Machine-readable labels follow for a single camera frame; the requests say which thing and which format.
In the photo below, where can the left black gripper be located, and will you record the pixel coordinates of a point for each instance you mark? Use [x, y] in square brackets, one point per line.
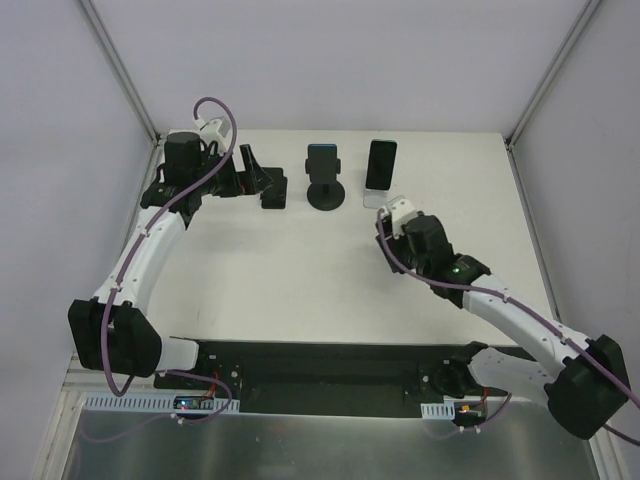
[245, 176]

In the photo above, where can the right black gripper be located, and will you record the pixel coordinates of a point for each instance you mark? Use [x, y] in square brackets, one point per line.
[386, 245]

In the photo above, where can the black clamp phone stand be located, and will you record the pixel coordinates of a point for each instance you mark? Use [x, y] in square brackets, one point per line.
[326, 197]

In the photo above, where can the silver folding phone stand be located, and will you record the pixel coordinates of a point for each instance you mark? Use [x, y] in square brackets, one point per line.
[376, 199]

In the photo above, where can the blue-edged black phone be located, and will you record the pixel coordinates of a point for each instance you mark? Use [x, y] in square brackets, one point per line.
[322, 163]

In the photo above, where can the teal-edged black phone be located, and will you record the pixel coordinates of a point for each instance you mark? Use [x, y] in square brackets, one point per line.
[380, 167]

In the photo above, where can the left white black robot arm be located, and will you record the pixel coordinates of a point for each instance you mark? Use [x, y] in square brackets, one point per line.
[111, 330]

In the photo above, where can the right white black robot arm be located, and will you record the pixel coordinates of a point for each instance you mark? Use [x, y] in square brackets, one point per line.
[583, 382]

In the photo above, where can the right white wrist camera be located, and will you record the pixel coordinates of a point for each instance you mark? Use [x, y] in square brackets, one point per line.
[395, 214]

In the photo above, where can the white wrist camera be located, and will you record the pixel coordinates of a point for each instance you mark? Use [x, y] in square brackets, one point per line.
[217, 129]
[395, 214]

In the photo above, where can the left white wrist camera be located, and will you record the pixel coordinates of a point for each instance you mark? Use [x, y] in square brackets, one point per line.
[217, 129]

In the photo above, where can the right white cable duct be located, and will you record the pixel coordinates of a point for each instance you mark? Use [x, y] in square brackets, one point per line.
[450, 409]

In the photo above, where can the white cable duct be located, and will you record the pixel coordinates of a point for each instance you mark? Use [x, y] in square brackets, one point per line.
[450, 409]
[159, 403]

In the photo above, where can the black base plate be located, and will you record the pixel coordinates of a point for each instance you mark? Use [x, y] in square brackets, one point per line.
[355, 380]

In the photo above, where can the left aluminium frame post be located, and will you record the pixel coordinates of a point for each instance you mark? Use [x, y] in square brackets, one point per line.
[108, 48]

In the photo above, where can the aluminium frame post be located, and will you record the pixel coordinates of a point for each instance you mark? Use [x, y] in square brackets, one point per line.
[108, 48]
[577, 30]

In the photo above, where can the left white cable duct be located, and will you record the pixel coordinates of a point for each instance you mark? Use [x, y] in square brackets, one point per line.
[159, 403]

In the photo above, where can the right aluminium frame post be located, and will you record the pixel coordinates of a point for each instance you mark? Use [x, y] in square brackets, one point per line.
[577, 30]

